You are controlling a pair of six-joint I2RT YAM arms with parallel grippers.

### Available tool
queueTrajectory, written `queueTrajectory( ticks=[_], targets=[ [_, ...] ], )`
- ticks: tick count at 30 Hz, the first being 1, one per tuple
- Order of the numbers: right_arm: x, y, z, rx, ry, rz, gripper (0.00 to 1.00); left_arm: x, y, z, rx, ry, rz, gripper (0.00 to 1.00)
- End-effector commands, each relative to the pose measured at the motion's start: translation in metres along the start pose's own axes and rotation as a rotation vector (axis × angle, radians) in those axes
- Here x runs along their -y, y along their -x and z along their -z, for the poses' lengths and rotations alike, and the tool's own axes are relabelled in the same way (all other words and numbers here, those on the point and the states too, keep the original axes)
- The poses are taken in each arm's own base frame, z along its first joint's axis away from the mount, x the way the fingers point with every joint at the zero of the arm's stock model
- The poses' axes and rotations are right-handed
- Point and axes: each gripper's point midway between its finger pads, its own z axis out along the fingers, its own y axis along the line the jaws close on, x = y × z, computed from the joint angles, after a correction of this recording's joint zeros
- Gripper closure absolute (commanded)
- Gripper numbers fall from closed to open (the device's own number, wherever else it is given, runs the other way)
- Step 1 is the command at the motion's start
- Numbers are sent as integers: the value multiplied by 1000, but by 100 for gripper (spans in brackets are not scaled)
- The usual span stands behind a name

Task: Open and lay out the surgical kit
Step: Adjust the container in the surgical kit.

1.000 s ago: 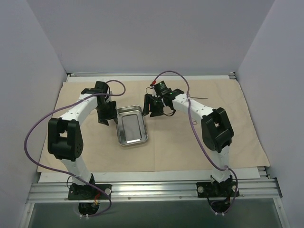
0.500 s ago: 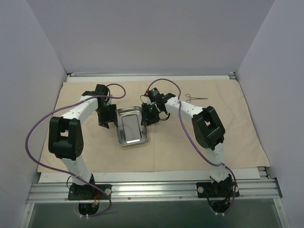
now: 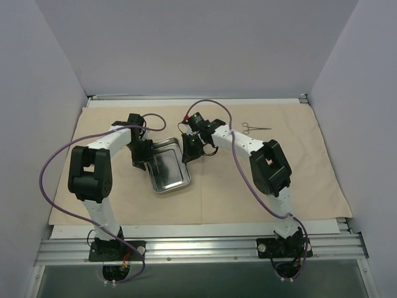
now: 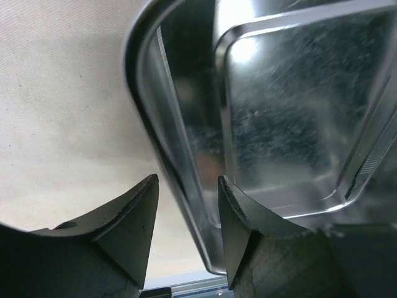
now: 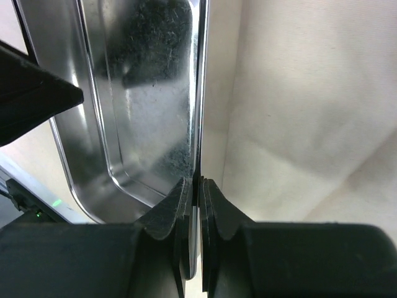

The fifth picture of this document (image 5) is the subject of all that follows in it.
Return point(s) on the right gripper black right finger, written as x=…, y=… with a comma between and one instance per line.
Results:
x=245, y=258

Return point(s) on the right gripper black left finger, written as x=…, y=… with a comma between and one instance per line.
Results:
x=147, y=258

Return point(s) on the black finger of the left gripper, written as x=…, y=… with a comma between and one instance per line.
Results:
x=30, y=95

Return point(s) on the steel instrument tray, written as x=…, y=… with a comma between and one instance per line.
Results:
x=140, y=65

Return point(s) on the beige cloth wrap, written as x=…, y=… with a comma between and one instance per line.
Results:
x=299, y=111

